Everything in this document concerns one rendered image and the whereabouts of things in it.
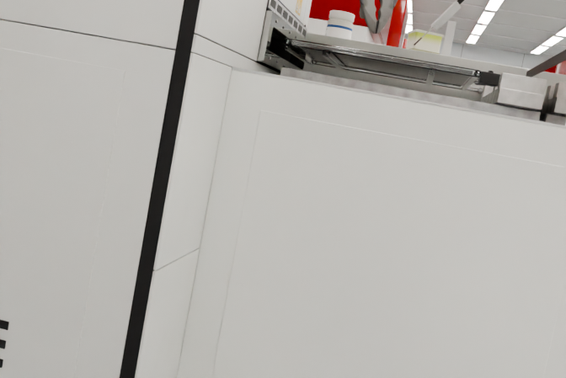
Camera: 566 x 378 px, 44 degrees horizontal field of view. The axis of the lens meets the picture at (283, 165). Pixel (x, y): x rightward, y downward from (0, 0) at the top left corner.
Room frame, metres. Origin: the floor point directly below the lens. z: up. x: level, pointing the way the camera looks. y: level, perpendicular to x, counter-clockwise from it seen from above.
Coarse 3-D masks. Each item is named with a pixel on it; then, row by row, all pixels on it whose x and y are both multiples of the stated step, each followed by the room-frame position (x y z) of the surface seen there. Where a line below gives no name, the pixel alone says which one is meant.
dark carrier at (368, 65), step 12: (300, 48) 1.41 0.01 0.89; (312, 60) 1.64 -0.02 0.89; (324, 60) 1.58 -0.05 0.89; (348, 60) 1.47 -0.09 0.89; (360, 60) 1.42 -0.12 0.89; (372, 60) 1.37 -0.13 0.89; (384, 72) 1.62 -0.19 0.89; (396, 72) 1.56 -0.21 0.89; (408, 72) 1.51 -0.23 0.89; (420, 72) 1.45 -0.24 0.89; (444, 72) 1.36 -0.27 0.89; (456, 84) 1.58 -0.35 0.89
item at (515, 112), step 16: (320, 80) 1.38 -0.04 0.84; (336, 80) 1.38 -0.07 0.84; (352, 80) 1.37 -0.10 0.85; (400, 96) 1.35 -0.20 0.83; (416, 96) 1.35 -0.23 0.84; (432, 96) 1.34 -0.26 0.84; (448, 96) 1.34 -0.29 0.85; (496, 112) 1.32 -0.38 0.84; (512, 112) 1.32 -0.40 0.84; (528, 112) 1.31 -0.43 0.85
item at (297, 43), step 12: (312, 48) 1.33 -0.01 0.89; (324, 48) 1.32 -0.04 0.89; (336, 48) 1.32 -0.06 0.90; (348, 48) 1.32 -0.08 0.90; (384, 60) 1.31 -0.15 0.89; (396, 60) 1.30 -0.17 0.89; (408, 60) 1.30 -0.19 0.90; (420, 60) 1.30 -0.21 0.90; (456, 72) 1.28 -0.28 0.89; (468, 72) 1.28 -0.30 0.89
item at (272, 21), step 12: (264, 24) 1.30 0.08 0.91; (276, 24) 1.35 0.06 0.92; (288, 24) 1.45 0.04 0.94; (264, 36) 1.30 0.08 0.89; (288, 36) 1.48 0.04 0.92; (300, 36) 1.61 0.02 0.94; (264, 48) 1.29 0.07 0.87; (264, 60) 1.30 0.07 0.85; (276, 60) 1.40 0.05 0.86; (300, 60) 1.72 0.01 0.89
